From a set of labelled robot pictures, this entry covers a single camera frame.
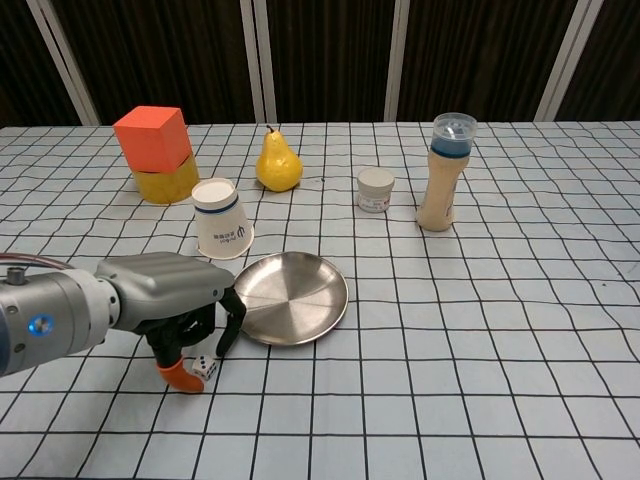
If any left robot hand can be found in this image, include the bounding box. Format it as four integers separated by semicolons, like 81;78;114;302
94;252;247;396

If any white paper cup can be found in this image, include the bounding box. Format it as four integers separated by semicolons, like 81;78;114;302
191;178;255;261

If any white die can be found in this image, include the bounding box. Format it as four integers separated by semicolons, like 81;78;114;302
192;353;218;380

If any round steel plate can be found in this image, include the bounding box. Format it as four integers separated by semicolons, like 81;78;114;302
233;252;350;347

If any orange cube block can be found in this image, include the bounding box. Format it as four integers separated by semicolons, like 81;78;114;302
113;105;193;174

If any yellow pear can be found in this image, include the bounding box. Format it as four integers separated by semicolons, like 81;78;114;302
255;124;304;193

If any small white jar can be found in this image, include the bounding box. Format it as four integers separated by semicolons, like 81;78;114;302
356;167;395;214

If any beige bottle with blue cap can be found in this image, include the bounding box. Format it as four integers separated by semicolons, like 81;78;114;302
416;112;479;233

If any white partition frame post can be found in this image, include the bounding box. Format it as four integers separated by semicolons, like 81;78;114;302
32;0;101;126
537;0;599;121
384;0;412;121
239;0;278;123

